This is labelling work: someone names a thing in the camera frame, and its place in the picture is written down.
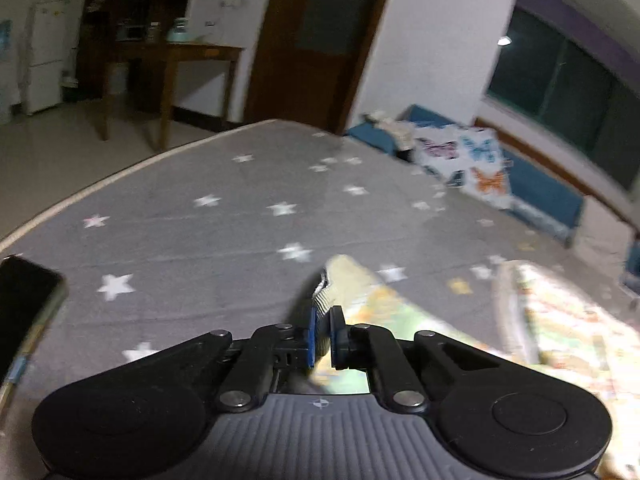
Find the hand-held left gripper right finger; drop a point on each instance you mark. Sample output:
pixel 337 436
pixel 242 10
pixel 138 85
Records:
pixel 340 342

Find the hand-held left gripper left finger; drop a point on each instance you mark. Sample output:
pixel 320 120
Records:
pixel 311 336

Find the colourful printed garment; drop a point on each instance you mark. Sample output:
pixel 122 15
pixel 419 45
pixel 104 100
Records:
pixel 550 320

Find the grey star-printed bed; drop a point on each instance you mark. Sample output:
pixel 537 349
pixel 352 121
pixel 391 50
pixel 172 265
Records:
pixel 200 250

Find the crumpled white cloth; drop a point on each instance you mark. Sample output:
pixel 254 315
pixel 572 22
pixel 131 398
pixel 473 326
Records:
pixel 392 127

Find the butterfly print pillow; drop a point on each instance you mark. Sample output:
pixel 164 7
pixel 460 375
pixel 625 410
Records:
pixel 480 160

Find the blue sofa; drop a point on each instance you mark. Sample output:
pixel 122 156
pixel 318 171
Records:
pixel 545 195

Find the brown wooden door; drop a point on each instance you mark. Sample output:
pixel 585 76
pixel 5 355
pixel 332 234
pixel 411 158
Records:
pixel 280 85

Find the black smartphone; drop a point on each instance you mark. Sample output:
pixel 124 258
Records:
pixel 25 300

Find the brown wooden table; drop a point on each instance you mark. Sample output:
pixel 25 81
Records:
pixel 200 51

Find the dark glass window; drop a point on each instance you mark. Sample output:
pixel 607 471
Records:
pixel 550 85

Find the teal kettle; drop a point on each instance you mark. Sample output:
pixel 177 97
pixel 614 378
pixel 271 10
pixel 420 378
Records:
pixel 178 31

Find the small trash bin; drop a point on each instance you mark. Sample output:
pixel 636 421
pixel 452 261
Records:
pixel 69 91

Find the small grey appliance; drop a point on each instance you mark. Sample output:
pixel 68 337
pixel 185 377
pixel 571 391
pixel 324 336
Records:
pixel 129 32

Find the dark wooden cabinet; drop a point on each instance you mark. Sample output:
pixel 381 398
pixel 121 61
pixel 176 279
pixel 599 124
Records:
pixel 100 20

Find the white refrigerator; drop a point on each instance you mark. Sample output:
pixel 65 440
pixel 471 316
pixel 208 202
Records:
pixel 45 60

